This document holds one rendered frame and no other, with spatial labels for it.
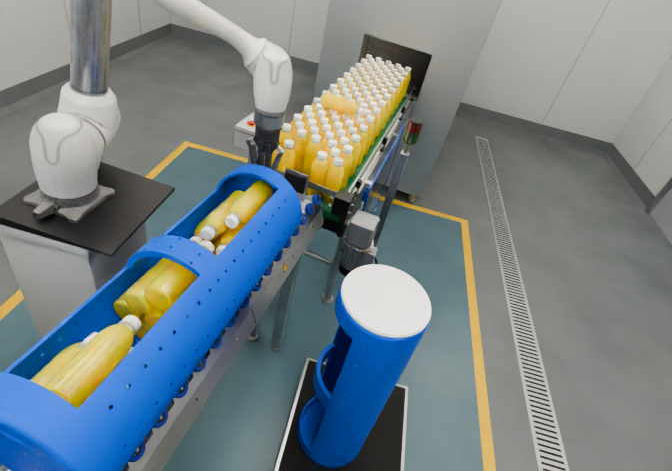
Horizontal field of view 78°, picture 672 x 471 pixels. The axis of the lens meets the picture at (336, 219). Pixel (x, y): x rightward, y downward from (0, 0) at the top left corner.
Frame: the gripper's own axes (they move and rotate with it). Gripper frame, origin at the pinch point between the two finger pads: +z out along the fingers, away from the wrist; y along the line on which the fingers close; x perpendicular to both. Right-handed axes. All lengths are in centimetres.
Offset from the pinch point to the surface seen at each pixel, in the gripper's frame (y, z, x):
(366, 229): -35, 31, -35
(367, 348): -51, 20, 30
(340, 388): -48, 45, 30
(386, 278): -49, 12, 9
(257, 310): -15.0, 28.6, 26.8
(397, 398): -75, 101, -12
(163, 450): -15, 28, 72
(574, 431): -171, 116, -46
